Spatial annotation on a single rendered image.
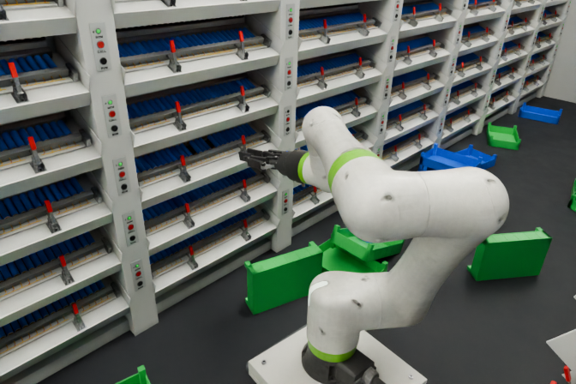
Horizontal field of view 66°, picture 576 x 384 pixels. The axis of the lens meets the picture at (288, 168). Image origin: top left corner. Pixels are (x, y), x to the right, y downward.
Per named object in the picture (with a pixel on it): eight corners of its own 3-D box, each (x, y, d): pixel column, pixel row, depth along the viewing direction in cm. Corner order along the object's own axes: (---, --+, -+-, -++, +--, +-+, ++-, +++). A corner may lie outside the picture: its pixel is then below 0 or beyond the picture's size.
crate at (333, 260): (386, 277, 190) (388, 262, 186) (357, 300, 177) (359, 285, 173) (333, 245, 209) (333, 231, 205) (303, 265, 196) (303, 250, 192)
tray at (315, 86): (379, 81, 218) (391, 57, 209) (292, 108, 179) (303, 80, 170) (350, 58, 226) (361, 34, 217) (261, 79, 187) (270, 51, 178)
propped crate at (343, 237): (364, 234, 218) (369, 219, 216) (400, 253, 205) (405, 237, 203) (329, 241, 195) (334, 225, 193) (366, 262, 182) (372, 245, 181)
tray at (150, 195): (275, 157, 182) (282, 140, 176) (140, 211, 143) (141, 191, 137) (246, 127, 190) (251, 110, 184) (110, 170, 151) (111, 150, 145)
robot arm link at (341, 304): (375, 360, 105) (384, 297, 98) (310, 366, 103) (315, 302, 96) (360, 321, 117) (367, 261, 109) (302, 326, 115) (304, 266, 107)
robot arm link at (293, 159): (318, 144, 125) (295, 153, 119) (322, 183, 129) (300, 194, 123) (303, 142, 129) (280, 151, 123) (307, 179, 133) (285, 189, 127)
